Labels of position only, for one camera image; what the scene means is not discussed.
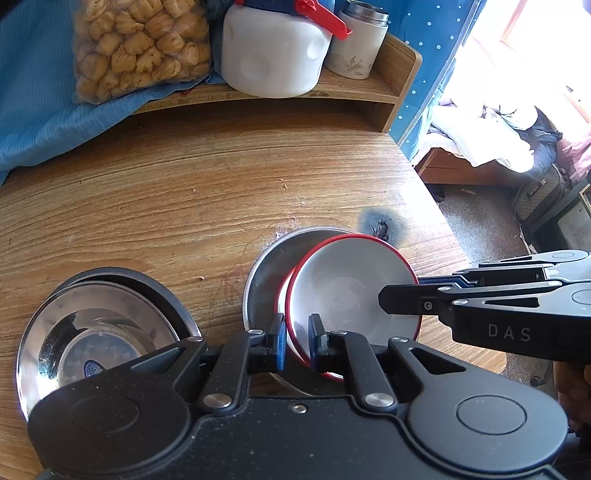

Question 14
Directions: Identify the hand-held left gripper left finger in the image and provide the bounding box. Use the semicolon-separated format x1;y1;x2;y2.
130;313;287;414

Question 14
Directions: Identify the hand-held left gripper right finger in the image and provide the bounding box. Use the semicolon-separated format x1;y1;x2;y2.
307;313;467;414

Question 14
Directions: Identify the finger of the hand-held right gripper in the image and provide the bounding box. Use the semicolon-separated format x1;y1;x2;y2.
377;281;572;320
417;250;591;288

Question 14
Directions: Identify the white red-rimmed bowl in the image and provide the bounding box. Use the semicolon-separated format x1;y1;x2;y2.
285;234;422;380
274;267;311;366

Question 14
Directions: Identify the shallow stainless steel dish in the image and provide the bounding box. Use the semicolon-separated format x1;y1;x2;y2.
242;226;359;398

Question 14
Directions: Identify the deep stainless steel bowl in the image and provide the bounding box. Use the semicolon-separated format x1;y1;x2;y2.
58;266;203;346

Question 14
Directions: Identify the shiny steel bowl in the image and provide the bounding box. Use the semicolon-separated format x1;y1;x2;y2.
16;279;182;422

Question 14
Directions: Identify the person's right hand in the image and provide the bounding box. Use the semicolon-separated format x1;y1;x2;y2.
553;360;591;435

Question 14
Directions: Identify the patterned suitcase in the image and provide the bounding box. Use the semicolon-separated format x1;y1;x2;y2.
513;164;574;223

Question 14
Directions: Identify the pink blanket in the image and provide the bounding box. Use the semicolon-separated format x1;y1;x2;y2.
556;129;591;182

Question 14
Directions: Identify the dark clothing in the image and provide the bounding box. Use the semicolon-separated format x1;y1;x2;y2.
516;106;565;163

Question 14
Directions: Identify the white bedding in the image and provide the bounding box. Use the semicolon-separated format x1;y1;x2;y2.
427;88;540;172

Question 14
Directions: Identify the blue dotted curtain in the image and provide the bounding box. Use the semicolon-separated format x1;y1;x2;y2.
387;0;484;161

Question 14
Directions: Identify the wooden desk shelf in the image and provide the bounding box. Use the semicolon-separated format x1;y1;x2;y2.
131;34;424;134

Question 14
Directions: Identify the bright window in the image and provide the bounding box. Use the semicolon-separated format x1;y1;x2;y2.
455;0;591;100

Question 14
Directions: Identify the floral thermos cup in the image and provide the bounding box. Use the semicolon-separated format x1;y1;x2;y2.
325;0;391;80

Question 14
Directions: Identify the white plastic jug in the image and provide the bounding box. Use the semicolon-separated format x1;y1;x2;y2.
221;0;353;99

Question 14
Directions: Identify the clear bag of snacks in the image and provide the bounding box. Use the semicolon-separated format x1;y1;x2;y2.
71;0;214;105

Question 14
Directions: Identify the light blue cloth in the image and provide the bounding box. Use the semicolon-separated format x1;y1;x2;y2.
0;0;228;175

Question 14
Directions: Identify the wooden bed frame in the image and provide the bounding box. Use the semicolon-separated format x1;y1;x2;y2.
416;147;528;188

